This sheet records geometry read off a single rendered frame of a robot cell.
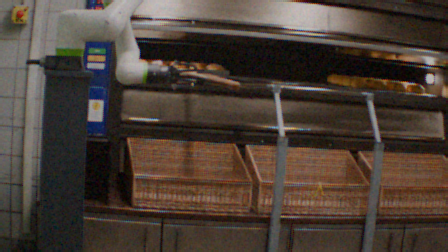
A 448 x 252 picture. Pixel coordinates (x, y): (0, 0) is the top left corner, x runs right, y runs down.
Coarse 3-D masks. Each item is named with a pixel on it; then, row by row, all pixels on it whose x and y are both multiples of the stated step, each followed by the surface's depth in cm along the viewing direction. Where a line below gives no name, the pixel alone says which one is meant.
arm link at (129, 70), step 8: (120, 56) 427; (128, 56) 425; (136, 56) 428; (120, 64) 422; (128, 64) 420; (136, 64) 422; (144, 64) 423; (120, 72) 420; (128, 72) 419; (136, 72) 421; (144, 72) 421; (120, 80) 422; (128, 80) 421; (136, 80) 422; (144, 80) 423
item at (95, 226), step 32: (96, 224) 429; (128, 224) 432; (160, 224) 434; (192, 224) 438; (224, 224) 439; (256, 224) 442; (288, 224) 444; (320, 224) 447; (352, 224) 449; (384, 224) 452; (416, 224) 455
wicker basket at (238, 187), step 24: (144, 144) 480; (168, 144) 483; (192, 144) 485; (216, 144) 487; (144, 168) 478; (168, 168) 481; (192, 168) 483; (216, 168) 485; (240, 168) 470; (144, 192) 437; (168, 192) 438; (192, 192) 440; (216, 192) 442; (240, 192) 444
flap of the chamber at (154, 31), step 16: (144, 32) 472; (160, 32) 471; (176, 32) 470; (192, 32) 469; (208, 32) 470; (224, 32) 471; (240, 32) 473; (256, 32) 474; (304, 48) 495; (320, 48) 492; (336, 48) 489; (352, 48) 486; (368, 48) 484; (384, 48) 485
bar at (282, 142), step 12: (180, 84) 448; (192, 84) 449; (204, 84) 449; (240, 84) 452; (252, 84) 453; (264, 84) 454; (276, 96) 452; (348, 96) 461; (360, 96) 462; (372, 96) 462; (276, 108) 448; (372, 108) 458; (372, 120) 454; (276, 156) 437; (276, 168) 436; (372, 168) 445; (276, 180) 435; (372, 180) 444; (276, 192) 436; (372, 192) 443; (276, 204) 436; (372, 204) 444; (276, 216) 437; (372, 216) 444; (276, 228) 437; (372, 228) 445; (276, 240) 438; (372, 240) 446
